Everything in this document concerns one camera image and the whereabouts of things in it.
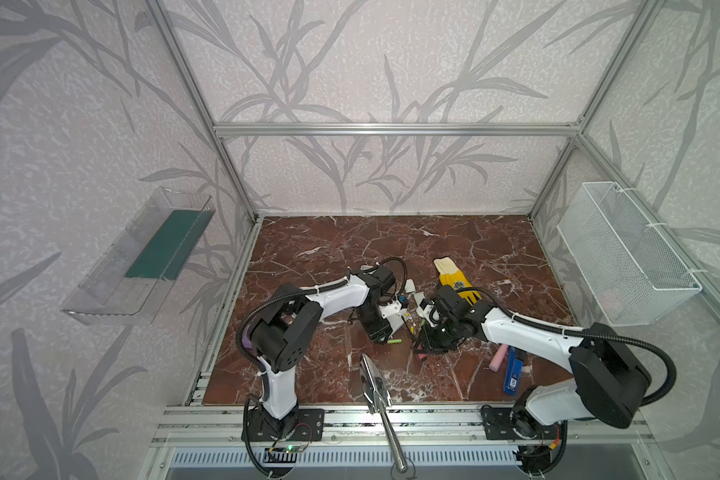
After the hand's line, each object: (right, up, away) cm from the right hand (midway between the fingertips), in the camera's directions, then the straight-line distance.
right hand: (415, 340), depth 82 cm
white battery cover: (0, +13, +17) cm, 21 cm away
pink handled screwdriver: (+1, -3, -3) cm, 5 cm away
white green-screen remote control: (-5, +3, +7) cm, 9 cm away
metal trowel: (-10, -14, -5) cm, 18 cm away
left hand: (-9, +2, +7) cm, 12 cm away
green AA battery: (-6, -2, +5) cm, 8 cm away
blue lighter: (+26, -7, -4) cm, 27 cm away
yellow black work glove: (+14, +16, +17) cm, 27 cm away
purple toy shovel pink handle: (-33, +10, -31) cm, 47 cm away
